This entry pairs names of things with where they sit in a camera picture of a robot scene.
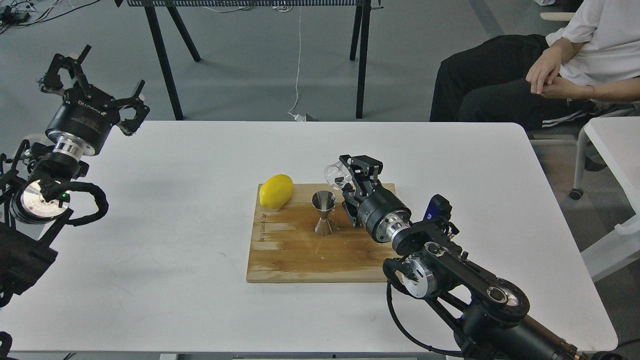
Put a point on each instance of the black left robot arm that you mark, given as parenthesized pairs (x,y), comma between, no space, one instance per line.
(42,192)

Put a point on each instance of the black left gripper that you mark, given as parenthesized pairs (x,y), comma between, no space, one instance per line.
(80,122)

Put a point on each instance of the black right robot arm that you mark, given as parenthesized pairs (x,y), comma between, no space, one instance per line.
(487,314)

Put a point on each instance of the yellow lemon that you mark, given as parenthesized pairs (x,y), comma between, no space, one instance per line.
(276,191)

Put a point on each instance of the wooden cutting board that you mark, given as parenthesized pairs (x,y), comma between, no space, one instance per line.
(284,247)

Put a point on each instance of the small clear glass cup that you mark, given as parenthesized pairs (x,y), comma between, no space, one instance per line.
(337,175)

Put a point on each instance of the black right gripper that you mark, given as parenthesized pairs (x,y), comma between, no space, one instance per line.
(366,203)

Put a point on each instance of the seated person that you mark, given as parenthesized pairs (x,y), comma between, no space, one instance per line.
(538,81)

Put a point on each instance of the steel double jigger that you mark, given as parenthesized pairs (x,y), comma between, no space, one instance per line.
(324,202)

